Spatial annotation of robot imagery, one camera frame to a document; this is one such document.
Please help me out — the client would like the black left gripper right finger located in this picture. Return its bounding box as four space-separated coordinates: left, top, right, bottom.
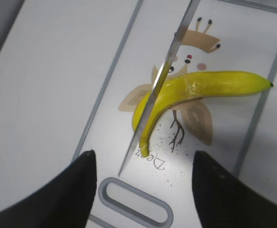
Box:
191 151 277 228

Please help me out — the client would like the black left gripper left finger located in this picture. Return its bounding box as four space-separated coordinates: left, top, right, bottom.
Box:
0 150 97 228

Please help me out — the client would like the knife with white handle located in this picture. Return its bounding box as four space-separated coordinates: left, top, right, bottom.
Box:
117 0 200 176

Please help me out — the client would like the yellow plastic banana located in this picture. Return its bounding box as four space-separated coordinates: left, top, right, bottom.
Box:
139 71 274 157

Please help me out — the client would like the white cutting board grey rim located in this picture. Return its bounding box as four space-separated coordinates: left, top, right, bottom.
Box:
73 0 277 228

